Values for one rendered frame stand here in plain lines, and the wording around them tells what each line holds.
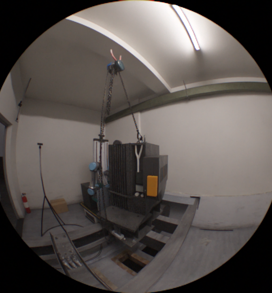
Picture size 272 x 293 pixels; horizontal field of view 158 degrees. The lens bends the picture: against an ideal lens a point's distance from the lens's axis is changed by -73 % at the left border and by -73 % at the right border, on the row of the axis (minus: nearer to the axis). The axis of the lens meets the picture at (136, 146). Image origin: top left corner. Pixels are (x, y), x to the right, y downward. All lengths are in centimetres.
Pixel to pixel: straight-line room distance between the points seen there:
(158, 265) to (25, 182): 298
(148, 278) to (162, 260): 21
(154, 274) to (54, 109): 342
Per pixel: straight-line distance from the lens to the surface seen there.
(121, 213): 108
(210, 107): 199
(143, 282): 90
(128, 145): 92
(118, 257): 176
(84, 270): 97
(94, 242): 144
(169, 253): 103
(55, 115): 301
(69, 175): 298
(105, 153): 199
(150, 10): 138
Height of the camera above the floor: 153
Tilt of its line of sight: 3 degrees up
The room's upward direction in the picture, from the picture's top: 1 degrees counter-clockwise
